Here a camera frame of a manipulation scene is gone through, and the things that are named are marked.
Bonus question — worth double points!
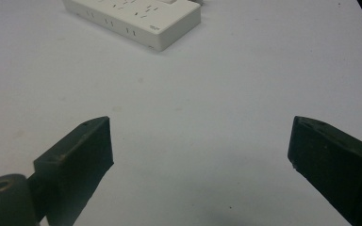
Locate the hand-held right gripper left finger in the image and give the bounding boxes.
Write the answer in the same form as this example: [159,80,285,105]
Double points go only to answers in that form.
[27,115,115,226]

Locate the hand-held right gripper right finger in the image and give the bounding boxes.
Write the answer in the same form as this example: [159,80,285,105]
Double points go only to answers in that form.
[287,115,362,226]

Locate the white power strip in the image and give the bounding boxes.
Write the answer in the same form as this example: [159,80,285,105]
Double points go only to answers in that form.
[61,0,202,53]

